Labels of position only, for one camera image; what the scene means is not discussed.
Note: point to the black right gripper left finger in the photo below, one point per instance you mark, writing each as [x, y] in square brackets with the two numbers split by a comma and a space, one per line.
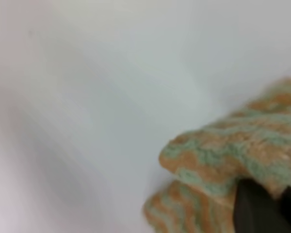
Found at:
[255, 211]

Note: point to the green and tan striped rag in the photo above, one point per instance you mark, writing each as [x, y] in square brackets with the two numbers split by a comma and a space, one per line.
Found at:
[252, 142]

